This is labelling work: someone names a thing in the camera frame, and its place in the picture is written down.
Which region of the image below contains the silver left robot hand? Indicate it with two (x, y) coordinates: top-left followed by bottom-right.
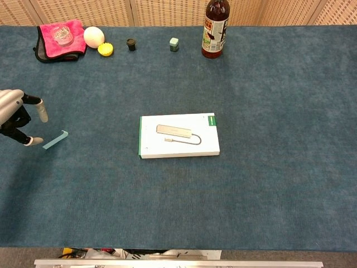
(0, 89), (49, 147)

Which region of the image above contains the white USB hub box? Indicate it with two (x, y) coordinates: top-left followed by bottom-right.
(137, 112), (221, 160)

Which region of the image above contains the pink cloth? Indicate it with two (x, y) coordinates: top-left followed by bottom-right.
(37, 18), (88, 58)

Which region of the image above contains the grey black-trimmed cloth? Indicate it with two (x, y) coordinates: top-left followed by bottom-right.
(32, 35), (88, 64)

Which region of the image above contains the clear glass dish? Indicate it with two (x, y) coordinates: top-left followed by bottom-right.
(51, 25), (75, 47)

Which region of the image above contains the pale egg-shaped ball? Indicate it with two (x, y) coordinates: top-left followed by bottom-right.
(83, 26), (105, 48)

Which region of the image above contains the yellow bottle cap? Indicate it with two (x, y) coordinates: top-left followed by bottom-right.
(97, 42), (114, 58)

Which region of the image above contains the white plastic bag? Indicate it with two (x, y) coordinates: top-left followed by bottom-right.
(83, 248), (126, 260)

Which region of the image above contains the woven wicker folding screen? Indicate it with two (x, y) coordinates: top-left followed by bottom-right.
(0, 0), (357, 27)

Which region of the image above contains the brown labelled bottle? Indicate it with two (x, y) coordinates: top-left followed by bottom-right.
(201, 0), (231, 59)

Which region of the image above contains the blue felt table cover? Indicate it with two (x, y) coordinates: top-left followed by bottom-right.
(0, 25), (357, 250)

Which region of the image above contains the aluminium profile rail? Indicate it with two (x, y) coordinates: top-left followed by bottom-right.
(33, 259), (324, 268)

